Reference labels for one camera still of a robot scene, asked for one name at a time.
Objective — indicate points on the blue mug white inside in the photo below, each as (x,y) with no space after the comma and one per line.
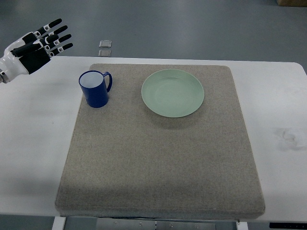
(95,86)

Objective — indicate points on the cardboard box corner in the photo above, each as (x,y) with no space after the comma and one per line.
(292,3)

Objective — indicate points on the floor socket plate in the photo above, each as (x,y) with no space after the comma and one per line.
(105,44)
(104,53)

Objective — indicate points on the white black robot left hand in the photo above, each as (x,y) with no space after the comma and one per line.
(32,51)

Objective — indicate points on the light green plate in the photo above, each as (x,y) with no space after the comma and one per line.
(172,93)

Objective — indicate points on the lower floor socket plate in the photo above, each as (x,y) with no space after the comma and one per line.
(104,53)

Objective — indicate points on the upper floor socket plate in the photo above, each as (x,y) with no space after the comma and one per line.
(105,44)

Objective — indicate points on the beige felt mat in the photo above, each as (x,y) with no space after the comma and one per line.
(127,161)

